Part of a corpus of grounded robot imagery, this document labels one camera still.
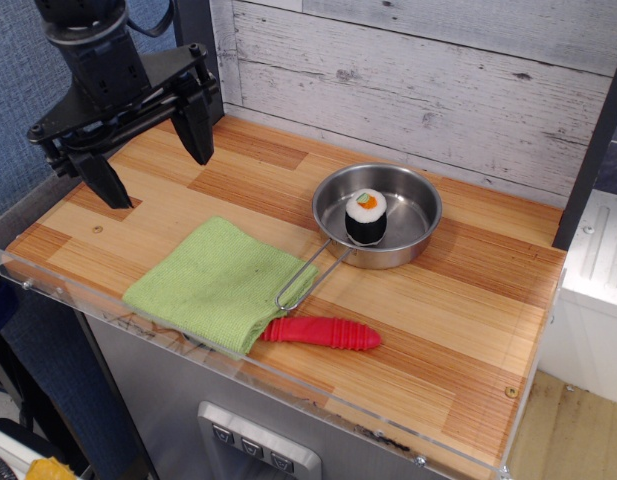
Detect plush sushi roll toy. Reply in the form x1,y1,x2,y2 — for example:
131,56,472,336
345,188,387,246

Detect dark right support post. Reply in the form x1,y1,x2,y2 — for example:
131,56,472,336
552,0,617,251

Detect yellow object bottom left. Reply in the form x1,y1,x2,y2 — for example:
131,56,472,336
25,457,77,480

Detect clear acrylic front guard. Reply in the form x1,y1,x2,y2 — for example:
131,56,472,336
0,232,565,479

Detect small steel frying pan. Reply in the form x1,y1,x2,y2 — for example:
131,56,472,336
274,162,444,312

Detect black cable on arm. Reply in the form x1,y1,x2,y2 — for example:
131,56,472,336
125,0,177,39

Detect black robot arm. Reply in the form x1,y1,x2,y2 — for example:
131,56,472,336
28,1,219,209

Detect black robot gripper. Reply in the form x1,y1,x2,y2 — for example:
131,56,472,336
28,35,218,209

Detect red handled metal spoon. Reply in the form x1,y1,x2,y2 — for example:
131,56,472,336
260,317,382,351

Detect white aluminium side unit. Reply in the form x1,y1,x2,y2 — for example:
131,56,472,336
538,190,617,403

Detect silver control panel with buttons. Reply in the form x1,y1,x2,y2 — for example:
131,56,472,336
197,401,322,479

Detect green cloth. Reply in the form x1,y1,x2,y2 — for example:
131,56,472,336
123,217,319,355

